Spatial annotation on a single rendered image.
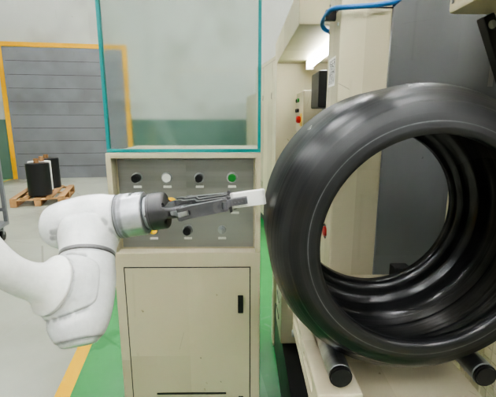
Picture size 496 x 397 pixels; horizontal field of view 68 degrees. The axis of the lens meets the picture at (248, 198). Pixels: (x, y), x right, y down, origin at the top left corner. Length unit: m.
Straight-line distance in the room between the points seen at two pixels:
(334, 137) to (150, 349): 1.21
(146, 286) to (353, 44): 1.08
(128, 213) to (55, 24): 9.54
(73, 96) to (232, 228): 8.68
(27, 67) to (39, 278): 9.62
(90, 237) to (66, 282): 0.10
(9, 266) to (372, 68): 0.89
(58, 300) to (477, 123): 0.74
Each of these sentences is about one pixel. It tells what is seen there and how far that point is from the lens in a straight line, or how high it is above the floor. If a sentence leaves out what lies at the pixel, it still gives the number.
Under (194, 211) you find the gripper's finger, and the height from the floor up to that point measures 1.21.
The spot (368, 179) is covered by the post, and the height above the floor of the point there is 1.22.
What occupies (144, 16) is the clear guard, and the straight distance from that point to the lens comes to 1.41.
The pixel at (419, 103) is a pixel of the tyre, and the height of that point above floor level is 1.41.
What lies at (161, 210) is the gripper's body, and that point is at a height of 1.21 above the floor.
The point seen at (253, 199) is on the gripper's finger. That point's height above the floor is 1.23.
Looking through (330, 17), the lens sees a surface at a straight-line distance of 1.09.
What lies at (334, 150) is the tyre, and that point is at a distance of 0.64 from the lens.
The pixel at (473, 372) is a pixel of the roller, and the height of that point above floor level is 0.90.
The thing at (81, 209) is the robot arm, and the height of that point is 1.22.
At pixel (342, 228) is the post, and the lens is 1.07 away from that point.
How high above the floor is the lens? 1.38
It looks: 12 degrees down
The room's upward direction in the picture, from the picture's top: straight up
